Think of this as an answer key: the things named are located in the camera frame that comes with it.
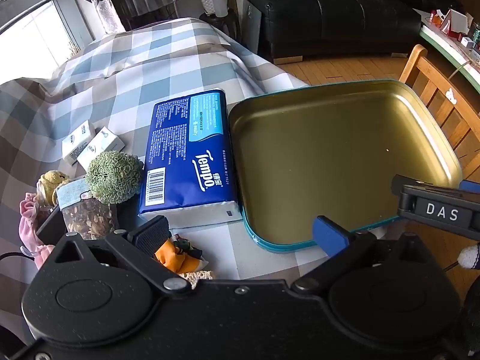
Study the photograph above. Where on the dark pouch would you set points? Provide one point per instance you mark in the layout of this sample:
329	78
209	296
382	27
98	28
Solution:
50	228

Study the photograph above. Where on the grey panel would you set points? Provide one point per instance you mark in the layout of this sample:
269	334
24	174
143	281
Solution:
251	22

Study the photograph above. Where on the checkered blanket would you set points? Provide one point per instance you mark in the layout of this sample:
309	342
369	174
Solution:
123	67

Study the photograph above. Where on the white box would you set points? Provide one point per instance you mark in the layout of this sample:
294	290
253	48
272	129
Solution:
455	20

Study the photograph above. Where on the green-edged coffee table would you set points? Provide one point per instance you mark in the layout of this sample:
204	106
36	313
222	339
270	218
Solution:
453	54

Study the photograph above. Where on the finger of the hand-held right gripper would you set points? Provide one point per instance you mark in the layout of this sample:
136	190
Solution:
470	186

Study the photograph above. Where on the green fuzzy ball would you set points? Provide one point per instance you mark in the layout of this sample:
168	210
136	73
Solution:
112	176

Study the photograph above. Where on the gold metal tray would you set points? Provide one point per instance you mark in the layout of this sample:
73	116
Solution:
337	150

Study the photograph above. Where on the blue tissue pack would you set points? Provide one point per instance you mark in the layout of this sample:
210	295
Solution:
187	165

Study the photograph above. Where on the green can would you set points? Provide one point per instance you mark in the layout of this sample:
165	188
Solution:
476	33

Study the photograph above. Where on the window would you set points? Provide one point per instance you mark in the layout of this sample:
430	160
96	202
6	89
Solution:
33	18

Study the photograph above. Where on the small white tissue pack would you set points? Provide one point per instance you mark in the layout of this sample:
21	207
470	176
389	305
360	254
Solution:
101	146
78	140

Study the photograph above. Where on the black leather sofa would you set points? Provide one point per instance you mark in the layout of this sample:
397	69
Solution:
337	15

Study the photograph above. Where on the dark round stool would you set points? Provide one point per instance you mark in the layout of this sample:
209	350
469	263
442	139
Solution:
225	24

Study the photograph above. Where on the orange cloth toy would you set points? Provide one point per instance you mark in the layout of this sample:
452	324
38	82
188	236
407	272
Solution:
174	257

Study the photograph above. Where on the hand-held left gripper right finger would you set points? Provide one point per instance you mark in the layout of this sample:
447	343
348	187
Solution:
330	234

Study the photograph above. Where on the wooden chair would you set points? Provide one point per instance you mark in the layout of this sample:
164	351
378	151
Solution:
442	108

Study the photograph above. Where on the pink cloth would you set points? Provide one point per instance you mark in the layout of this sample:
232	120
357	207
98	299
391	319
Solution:
28	217

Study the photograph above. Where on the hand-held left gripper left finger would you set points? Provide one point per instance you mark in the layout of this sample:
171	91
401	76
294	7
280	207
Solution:
150	234

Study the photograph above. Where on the yellow fuzzy sock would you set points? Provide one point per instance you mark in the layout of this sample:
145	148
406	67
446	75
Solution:
50	185

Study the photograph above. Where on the beige knitted cloth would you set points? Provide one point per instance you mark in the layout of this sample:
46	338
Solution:
197	278

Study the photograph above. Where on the white knitted cover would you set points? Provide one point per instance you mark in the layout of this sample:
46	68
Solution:
470	257

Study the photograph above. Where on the patterned curtain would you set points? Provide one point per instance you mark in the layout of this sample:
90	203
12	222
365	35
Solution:
103	0

